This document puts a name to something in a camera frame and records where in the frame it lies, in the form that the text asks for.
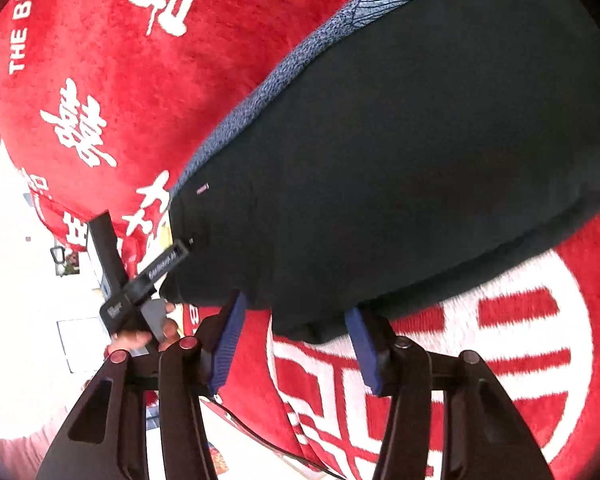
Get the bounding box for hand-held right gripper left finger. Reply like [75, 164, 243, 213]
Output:
[35, 290, 251, 480]

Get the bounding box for red printed blanket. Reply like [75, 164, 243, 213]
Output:
[0, 0, 600, 480]

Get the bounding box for white paper sheet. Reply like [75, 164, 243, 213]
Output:
[56, 316, 112, 374]

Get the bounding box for pink cloth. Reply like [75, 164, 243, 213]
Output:
[0, 410, 63, 480]

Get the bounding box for person's left hand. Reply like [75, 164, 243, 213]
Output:
[104, 302, 182, 356]

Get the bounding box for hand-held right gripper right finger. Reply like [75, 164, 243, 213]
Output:
[344, 306, 556, 480]

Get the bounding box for black pants with grey waistband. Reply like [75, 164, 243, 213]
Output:
[159, 0, 600, 346]

